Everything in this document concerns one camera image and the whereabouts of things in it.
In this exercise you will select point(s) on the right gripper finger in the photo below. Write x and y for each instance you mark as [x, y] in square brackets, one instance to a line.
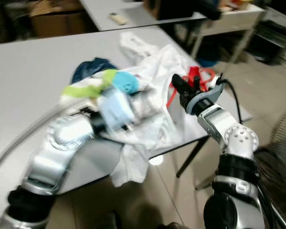
[181, 86]
[197, 84]

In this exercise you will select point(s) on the white green printed t-shirt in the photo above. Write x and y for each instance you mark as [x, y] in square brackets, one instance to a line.
[152, 119]

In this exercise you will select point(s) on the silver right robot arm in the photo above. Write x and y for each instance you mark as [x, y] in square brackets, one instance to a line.
[238, 138]

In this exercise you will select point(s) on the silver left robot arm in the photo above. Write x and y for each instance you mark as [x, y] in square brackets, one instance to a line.
[52, 152]

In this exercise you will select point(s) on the blue bin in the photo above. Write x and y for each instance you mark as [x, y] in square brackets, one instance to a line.
[210, 61]

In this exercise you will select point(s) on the small white desk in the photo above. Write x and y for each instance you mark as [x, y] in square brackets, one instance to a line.
[243, 14]

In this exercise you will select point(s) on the blue denim jeans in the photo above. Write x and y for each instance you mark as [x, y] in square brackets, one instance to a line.
[93, 67]

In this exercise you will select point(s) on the black amplifier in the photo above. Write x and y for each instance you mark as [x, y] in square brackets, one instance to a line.
[276, 40]

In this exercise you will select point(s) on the white remote control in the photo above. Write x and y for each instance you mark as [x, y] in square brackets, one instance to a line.
[118, 18]

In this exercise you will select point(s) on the yellow box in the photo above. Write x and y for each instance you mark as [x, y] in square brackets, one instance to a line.
[244, 4]

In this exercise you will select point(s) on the grey table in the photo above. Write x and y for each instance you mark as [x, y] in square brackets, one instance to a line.
[97, 12]

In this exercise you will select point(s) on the brown woven chair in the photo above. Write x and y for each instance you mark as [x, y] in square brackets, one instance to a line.
[281, 181]

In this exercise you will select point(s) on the white table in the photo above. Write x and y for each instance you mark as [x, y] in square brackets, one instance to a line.
[33, 62]

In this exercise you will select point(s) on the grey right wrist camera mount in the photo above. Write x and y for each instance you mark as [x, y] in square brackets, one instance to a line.
[205, 99]

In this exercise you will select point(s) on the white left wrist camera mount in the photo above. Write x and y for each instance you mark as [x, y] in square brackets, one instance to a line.
[115, 109]

